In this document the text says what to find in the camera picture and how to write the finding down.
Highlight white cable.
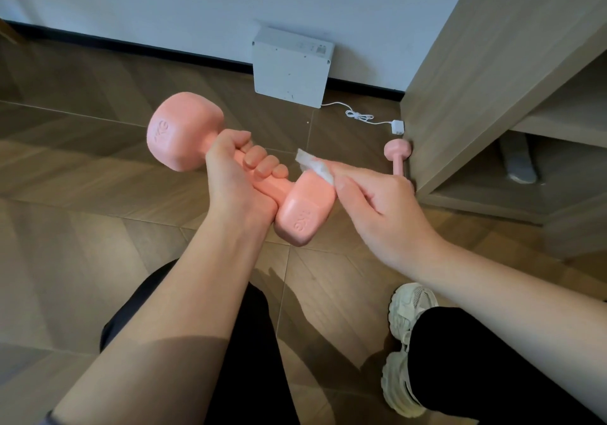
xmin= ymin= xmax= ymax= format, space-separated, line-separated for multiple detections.
xmin=321 ymin=101 xmax=397 ymax=126

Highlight person's right forearm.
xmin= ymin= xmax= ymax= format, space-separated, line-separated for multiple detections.
xmin=417 ymin=237 xmax=607 ymax=394

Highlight white wipe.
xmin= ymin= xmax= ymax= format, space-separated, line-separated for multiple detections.
xmin=294 ymin=149 xmax=337 ymax=186

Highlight small pink dumbbell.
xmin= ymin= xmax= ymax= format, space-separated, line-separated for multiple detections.
xmin=383 ymin=138 xmax=414 ymax=177

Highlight person's right hand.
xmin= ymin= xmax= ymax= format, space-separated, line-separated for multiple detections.
xmin=326 ymin=160 xmax=447 ymax=275

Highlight person's left forearm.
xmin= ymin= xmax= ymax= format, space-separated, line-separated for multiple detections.
xmin=46 ymin=218 xmax=279 ymax=425

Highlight large pink dumbbell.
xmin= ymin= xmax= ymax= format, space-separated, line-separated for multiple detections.
xmin=146 ymin=91 xmax=339 ymax=248

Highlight person's leg black trousers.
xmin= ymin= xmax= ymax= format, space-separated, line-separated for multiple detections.
xmin=407 ymin=306 xmax=607 ymax=425
xmin=99 ymin=259 xmax=302 ymax=425

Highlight white wall box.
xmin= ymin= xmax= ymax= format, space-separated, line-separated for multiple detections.
xmin=251 ymin=26 xmax=335 ymax=109

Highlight light wooden cabinet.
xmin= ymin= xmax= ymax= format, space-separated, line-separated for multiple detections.
xmin=400 ymin=0 xmax=607 ymax=260

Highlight person's right leg black trousers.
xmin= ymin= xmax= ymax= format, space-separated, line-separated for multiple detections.
xmin=407 ymin=306 xmax=607 ymax=425

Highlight black baseboard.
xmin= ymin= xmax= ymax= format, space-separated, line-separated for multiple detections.
xmin=0 ymin=19 xmax=407 ymax=101

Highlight white sneaker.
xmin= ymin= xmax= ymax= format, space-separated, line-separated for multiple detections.
xmin=381 ymin=282 xmax=440 ymax=419

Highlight person's left hand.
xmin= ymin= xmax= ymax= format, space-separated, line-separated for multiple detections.
xmin=205 ymin=129 xmax=290 ymax=232

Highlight person's left leg black trousers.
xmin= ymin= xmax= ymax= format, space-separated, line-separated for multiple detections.
xmin=99 ymin=259 xmax=302 ymax=425

